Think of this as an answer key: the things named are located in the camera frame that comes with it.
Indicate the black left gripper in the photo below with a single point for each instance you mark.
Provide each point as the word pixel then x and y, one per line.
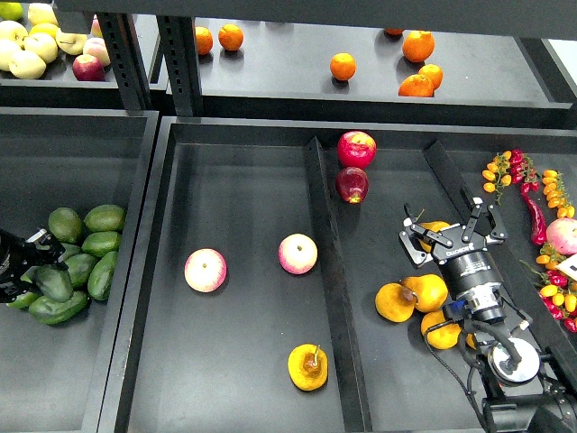
pixel 42 248

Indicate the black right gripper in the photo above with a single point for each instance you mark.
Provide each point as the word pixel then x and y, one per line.
pixel 466 263

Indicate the dark green avocado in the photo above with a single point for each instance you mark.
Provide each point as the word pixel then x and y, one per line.
pixel 54 283

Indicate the yellow pear with stem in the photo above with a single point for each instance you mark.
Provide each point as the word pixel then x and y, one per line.
pixel 308 367

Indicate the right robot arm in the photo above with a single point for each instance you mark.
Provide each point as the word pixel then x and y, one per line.
pixel 520 395

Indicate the yellow pear upper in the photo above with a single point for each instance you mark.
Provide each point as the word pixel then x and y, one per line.
pixel 434 226

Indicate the light green avocado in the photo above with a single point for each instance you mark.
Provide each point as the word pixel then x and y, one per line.
pixel 24 301

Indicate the dark avocado bottom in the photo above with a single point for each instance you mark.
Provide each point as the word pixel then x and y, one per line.
pixel 51 312

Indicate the dark avocado middle left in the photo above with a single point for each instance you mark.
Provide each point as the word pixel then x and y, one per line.
pixel 69 251

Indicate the yellow pear upright middle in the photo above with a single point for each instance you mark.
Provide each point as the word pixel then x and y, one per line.
pixel 429 292

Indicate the green avocado centre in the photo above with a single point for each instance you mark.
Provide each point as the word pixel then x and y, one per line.
pixel 80 267

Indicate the green avocado top left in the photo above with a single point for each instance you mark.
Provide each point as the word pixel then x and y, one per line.
pixel 66 225

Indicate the green avocado right lower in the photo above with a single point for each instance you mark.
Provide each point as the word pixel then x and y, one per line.
pixel 100 279

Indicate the yellow pear far left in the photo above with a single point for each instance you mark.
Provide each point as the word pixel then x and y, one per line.
pixel 395 302

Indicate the yellow pear lower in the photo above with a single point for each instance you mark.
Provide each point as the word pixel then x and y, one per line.
pixel 444 337

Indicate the green avocado top right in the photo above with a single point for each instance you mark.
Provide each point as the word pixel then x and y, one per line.
pixel 107 217

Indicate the black tray divider right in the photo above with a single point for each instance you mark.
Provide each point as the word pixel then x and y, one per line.
pixel 558 345

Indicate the black tray divider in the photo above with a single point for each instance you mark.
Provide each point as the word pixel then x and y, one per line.
pixel 344 340
pixel 558 345

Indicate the orange tomato vine left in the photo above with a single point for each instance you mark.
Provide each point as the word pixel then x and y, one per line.
pixel 496 175

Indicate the orange tomato vine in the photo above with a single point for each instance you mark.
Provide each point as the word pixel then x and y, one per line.
pixel 496 175
pixel 556 195

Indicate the red chili pepper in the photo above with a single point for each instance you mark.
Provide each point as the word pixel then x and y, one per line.
pixel 536 215

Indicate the red cherry tomato bunch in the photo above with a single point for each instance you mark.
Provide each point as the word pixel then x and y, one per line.
pixel 523 171

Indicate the pink peach right edge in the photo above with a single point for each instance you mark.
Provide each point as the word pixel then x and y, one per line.
pixel 561 235

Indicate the orange tomato vine right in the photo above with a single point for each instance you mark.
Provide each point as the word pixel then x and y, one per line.
pixel 556 195

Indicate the white price tag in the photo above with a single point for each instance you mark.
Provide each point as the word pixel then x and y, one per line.
pixel 569 267

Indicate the mixed cherry tomatoes lower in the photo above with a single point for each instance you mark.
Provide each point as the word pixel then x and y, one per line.
pixel 555 288

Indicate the dark red apple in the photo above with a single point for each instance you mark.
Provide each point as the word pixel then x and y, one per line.
pixel 352 185

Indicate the bright red apple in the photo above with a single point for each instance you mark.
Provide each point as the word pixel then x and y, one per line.
pixel 356 149

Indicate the black tray divider left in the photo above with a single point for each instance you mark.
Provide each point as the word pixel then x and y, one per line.
pixel 344 340

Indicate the pink apple centre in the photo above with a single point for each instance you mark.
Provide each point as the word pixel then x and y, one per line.
pixel 297 254

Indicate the pink apple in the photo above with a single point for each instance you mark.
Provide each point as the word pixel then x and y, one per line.
pixel 205 270
pixel 297 254

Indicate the orange front right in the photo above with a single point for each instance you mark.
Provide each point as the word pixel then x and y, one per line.
pixel 416 85

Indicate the orange small right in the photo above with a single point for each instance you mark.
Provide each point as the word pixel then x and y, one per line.
pixel 434 73

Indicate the pink apple left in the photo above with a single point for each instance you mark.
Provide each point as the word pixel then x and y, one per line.
pixel 205 270

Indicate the large orange shelf right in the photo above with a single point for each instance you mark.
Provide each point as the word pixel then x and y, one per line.
pixel 418 46

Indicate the yellow apple front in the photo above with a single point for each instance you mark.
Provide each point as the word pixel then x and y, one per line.
pixel 26 65

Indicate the red apple on shelf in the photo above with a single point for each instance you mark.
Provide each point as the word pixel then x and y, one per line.
pixel 87 67

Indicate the orange centre shelf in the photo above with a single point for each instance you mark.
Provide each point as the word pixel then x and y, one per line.
pixel 343 66

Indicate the yellow apple far left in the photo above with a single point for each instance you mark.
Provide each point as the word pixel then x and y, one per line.
pixel 7 50

